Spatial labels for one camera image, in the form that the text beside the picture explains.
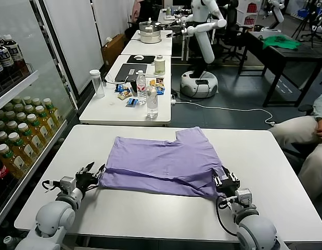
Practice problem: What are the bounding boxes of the clear plastic water bottle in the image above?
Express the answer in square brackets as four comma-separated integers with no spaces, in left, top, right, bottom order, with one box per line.
[146,85,160,120]

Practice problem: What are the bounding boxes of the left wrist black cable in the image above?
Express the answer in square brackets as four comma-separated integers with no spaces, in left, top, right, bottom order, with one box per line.
[41,179,61,192]

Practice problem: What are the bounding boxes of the black mouse pad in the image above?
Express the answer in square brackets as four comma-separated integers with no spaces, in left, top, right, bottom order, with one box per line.
[126,55,155,65]

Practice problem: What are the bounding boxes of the black table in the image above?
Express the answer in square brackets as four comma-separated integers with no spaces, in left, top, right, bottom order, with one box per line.
[247,30,322,108]

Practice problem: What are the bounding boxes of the water bottle red label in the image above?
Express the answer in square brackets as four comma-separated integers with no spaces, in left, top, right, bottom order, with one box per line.
[136,70,147,105]

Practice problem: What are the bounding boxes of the white cabinet shelf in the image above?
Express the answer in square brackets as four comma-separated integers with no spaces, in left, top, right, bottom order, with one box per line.
[0,70,41,113]

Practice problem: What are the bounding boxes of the wrist camera box grey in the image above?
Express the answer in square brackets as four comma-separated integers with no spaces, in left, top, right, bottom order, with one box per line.
[59,176,77,194]
[234,189,254,207]

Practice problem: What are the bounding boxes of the left wrist camera box grey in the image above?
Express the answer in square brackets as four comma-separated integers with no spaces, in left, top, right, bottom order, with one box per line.
[59,176,77,194]

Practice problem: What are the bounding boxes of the steel steamer pot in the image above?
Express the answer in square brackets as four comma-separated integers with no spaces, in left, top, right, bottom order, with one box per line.
[138,18,163,45]

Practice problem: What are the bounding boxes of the pink garment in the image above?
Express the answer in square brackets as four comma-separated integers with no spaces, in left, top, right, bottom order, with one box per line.
[132,0,142,24]

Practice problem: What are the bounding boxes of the glass door drinks cabinet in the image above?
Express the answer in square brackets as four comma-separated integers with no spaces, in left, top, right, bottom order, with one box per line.
[0,0,80,235]

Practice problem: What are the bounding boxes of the black laptop closed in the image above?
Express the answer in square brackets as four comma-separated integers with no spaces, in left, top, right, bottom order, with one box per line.
[114,64,149,84]

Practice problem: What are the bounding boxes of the green cloth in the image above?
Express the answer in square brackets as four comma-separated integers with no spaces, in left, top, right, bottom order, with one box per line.
[262,35,302,51]

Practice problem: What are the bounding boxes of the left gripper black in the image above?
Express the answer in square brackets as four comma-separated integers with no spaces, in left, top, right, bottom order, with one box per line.
[74,161,107,193]

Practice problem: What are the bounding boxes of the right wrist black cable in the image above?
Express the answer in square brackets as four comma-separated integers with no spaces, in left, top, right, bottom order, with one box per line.
[215,196,240,235]

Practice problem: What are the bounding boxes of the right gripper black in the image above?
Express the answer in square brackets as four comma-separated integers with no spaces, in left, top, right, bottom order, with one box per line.
[212,169,241,197]

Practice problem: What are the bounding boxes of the beige jar with lid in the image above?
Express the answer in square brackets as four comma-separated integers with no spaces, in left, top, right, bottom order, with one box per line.
[153,55,165,77]

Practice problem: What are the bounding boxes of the white table with snacks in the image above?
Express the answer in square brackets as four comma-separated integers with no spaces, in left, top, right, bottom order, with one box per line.
[79,54,172,128]

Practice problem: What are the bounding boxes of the blue bin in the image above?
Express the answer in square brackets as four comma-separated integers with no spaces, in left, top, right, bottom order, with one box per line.
[293,9,311,20]

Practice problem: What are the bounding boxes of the black office chair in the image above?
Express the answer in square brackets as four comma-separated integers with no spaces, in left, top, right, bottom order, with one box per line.
[218,0,249,64]

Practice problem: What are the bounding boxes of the clear tumbler white lid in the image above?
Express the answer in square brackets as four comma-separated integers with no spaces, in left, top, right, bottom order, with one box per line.
[89,69,106,99]

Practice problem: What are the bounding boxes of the tan snack packet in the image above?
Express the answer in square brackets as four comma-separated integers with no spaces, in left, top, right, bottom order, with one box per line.
[118,88,132,101]

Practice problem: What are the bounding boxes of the white shelf red boxes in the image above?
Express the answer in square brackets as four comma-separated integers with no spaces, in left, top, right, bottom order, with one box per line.
[243,0,261,27]

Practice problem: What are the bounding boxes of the right wrist camera box grey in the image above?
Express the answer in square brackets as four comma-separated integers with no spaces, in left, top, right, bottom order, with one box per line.
[234,189,254,207]

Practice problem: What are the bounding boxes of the white table with pot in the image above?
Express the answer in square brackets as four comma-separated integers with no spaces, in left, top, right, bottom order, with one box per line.
[121,30,173,57]

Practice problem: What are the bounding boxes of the brown cardboard box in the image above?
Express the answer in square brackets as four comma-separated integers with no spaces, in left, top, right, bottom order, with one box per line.
[101,33,126,67]

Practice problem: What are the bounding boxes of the purple t-shirt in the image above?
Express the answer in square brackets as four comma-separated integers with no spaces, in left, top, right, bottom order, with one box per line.
[98,127,230,198]

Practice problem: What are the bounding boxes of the green cap bottle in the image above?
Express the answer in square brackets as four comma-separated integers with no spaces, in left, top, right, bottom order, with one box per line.
[3,235,21,250]

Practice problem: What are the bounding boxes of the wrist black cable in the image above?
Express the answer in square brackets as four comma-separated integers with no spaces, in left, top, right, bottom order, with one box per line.
[41,179,61,192]
[215,196,240,235]

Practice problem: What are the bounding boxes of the white floor cable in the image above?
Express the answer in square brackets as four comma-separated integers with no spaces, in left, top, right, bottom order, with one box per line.
[175,100,275,124]

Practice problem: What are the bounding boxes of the black chair low back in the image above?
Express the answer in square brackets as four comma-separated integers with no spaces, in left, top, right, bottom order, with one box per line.
[123,22,141,40]

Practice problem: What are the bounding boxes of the white wheeled robot body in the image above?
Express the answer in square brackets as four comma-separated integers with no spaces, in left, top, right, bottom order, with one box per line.
[179,0,222,99]

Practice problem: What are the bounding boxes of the small white robot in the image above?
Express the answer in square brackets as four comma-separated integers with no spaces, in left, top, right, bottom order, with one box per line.
[259,0,285,33]

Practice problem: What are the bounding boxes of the beige trousers of bystander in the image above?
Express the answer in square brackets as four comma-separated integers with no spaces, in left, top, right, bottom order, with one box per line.
[267,116,322,198]

